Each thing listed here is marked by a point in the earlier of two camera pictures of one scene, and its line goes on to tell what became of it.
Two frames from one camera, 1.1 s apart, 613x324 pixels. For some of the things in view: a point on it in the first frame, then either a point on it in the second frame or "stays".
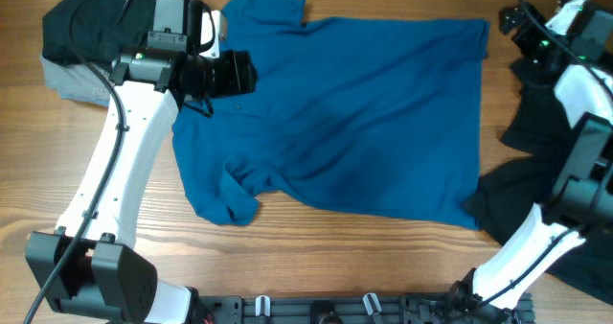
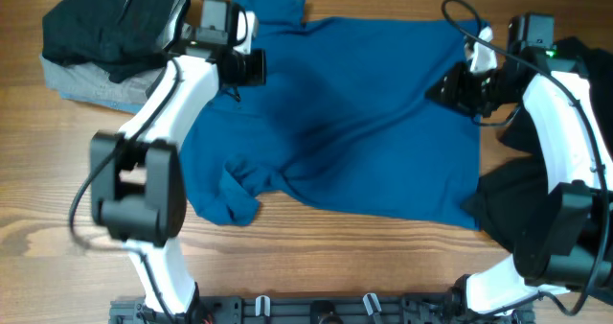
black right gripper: x=525 y=33 → x=455 y=90
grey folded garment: x=79 y=81 stays
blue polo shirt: x=374 y=120 stays
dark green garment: x=512 y=193 stays
